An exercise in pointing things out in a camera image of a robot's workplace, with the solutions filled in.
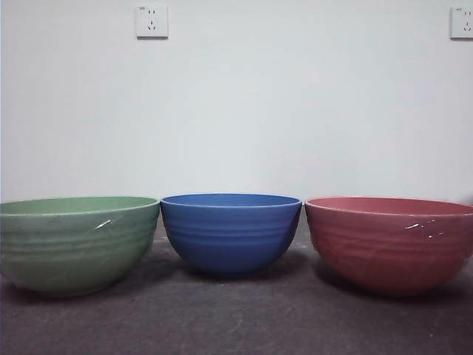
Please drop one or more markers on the blue ribbed bowl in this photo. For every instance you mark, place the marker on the blue ribbed bowl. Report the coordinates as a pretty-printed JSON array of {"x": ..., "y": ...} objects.
[{"x": 229, "y": 236}]

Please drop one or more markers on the white wall socket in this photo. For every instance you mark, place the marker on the white wall socket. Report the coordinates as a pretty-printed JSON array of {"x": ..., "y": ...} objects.
[
  {"x": 462, "y": 24},
  {"x": 152, "y": 22}
]

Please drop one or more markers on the red ribbed bowl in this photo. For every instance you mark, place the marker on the red ribbed bowl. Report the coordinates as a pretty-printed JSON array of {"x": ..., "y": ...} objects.
[{"x": 388, "y": 247}]

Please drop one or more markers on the green ribbed bowl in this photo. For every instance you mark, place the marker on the green ribbed bowl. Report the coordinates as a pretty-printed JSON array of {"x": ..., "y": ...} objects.
[{"x": 74, "y": 247}]

